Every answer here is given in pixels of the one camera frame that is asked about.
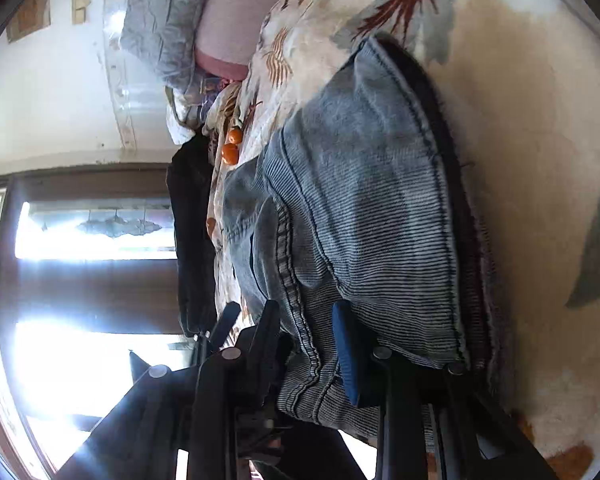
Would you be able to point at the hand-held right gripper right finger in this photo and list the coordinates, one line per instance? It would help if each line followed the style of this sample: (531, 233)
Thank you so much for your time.
(352, 355)

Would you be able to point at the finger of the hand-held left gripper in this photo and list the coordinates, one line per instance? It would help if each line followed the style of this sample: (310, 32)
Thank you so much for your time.
(225, 322)

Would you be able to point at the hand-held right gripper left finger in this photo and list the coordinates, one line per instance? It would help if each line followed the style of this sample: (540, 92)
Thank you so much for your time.
(220, 395)

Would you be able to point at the blue denim pants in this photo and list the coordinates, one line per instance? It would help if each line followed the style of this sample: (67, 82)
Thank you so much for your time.
(370, 185)

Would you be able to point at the black garment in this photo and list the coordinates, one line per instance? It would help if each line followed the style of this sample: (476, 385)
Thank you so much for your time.
(195, 240)

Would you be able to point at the wooden framed window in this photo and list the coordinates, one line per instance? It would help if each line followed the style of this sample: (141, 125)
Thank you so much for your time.
(80, 270)

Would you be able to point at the orange tangerine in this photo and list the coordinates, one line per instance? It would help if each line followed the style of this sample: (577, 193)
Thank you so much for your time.
(229, 153)
(235, 135)

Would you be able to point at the purple printed packet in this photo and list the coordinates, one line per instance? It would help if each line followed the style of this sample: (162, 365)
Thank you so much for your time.
(209, 87)

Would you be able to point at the pink bolster cushion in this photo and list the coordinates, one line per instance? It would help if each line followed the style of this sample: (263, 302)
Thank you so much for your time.
(230, 25)

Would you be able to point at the leaf print blanket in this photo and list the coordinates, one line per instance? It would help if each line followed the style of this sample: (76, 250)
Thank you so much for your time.
(530, 110)

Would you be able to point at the square wall decoration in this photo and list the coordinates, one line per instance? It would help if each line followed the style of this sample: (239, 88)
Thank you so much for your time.
(81, 5)
(27, 12)

